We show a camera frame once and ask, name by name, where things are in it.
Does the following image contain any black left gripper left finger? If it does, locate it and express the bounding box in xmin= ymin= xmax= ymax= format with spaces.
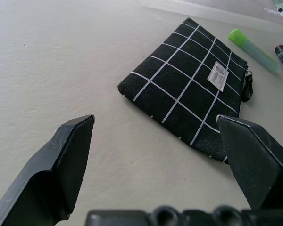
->
xmin=0 ymin=114 xmax=95 ymax=226

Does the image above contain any green highlighter pen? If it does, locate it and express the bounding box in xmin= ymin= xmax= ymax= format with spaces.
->
xmin=228 ymin=28 xmax=280 ymax=73

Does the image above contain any black grid-pattern pouch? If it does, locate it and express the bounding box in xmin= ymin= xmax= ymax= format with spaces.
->
xmin=117 ymin=17 xmax=254 ymax=164

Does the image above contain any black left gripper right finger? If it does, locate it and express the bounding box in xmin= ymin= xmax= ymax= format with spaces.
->
xmin=216 ymin=114 xmax=283 ymax=211

